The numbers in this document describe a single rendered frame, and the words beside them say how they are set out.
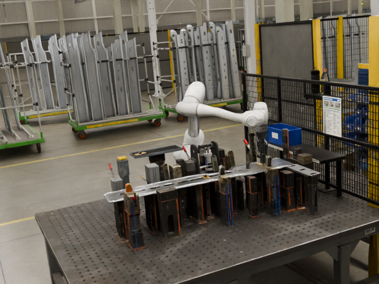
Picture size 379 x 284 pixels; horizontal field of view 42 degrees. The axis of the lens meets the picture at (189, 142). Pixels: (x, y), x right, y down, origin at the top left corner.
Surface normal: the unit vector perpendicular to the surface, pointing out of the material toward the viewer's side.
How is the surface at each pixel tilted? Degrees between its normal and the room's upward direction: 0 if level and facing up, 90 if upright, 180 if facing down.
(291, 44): 89
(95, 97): 86
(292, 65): 91
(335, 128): 90
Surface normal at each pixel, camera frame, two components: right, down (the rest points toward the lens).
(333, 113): -0.92, 0.16
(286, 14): 0.43, 0.17
